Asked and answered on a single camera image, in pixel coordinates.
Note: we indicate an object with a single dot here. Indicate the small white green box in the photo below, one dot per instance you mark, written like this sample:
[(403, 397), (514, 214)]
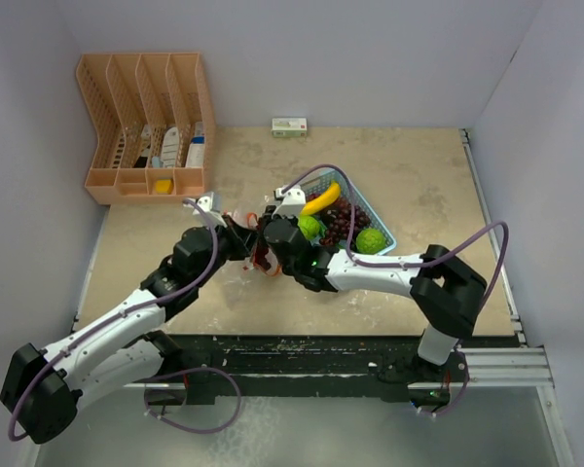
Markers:
[(289, 127)]

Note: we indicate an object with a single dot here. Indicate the yellow banana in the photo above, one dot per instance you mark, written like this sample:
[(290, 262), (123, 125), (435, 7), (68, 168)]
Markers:
[(323, 201)]

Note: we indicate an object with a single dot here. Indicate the orange desk file organizer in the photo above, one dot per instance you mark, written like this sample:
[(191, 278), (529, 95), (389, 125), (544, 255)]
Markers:
[(133, 99)]

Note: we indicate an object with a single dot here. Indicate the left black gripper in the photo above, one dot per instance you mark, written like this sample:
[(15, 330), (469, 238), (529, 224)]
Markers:
[(242, 239)]

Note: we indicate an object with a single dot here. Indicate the light blue plastic basket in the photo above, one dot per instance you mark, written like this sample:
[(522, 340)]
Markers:
[(318, 179)]

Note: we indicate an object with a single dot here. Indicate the yellow block in organizer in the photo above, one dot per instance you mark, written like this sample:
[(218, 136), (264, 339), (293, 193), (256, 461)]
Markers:
[(163, 187)]

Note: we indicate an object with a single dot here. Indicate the blue white box in organizer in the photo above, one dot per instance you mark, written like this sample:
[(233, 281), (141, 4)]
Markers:
[(196, 149)]

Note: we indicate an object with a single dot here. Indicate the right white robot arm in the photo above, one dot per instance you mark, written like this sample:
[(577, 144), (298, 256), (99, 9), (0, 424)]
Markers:
[(448, 292)]

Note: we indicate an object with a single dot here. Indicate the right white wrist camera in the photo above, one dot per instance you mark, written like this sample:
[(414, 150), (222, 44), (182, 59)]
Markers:
[(290, 203)]

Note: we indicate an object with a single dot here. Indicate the white tube in organizer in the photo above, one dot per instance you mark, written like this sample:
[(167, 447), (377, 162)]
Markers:
[(170, 147)]

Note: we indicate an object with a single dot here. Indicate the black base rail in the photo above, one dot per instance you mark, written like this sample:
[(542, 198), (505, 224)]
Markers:
[(197, 369)]

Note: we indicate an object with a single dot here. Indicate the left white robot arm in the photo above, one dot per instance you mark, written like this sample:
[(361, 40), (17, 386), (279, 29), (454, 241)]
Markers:
[(45, 388)]

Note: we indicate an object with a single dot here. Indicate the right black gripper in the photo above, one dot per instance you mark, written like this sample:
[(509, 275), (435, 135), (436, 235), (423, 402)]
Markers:
[(263, 220)]

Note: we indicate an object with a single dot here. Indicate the red grape bunch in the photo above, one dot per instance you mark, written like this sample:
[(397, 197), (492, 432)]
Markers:
[(334, 222)]

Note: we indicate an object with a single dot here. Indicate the clear orange-zip bag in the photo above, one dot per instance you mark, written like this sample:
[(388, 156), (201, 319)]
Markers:
[(262, 258)]

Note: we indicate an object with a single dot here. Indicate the green bumpy fruit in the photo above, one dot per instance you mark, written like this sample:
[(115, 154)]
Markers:
[(370, 241)]

